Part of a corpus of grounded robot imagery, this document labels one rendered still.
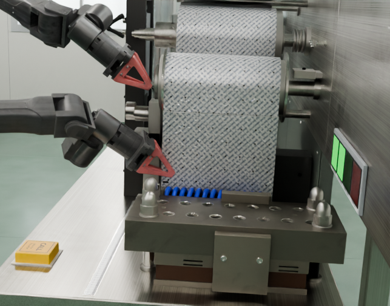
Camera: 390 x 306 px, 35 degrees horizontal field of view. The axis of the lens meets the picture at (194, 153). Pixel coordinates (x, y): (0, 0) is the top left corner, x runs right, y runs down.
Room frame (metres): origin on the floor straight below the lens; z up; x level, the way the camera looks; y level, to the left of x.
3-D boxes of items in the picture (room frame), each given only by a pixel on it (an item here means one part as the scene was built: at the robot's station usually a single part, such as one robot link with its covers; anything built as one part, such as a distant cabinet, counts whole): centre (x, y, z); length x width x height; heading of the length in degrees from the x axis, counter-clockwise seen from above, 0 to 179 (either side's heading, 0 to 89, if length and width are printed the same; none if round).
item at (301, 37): (1.55, -0.24, 1.33); 0.07 x 0.07 x 0.07; 87
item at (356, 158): (0.91, -0.23, 1.18); 0.25 x 0.01 x 0.07; 177
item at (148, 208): (1.09, 0.08, 1.05); 0.04 x 0.04 x 0.04
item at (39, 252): (1.17, 0.31, 0.91); 0.07 x 0.07 x 0.02; 87
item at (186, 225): (1.13, -0.08, 1.00); 0.40 x 0.16 x 0.06; 87
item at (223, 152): (1.24, -0.05, 1.11); 0.23 x 0.01 x 0.18; 87
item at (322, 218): (1.07, -0.24, 1.05); 0.04 x 0.04 x 0.04
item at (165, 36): (1.56, 0.08, 1.33); 0.06 x 0.06 x 0.06; 87
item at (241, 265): (1.03, -0.09, 0.96); 0.10 x 0.03 x 0.11; 87
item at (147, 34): (1.57, 0.14, 1.33); 0.06 x 0.03 x 0.03; 87
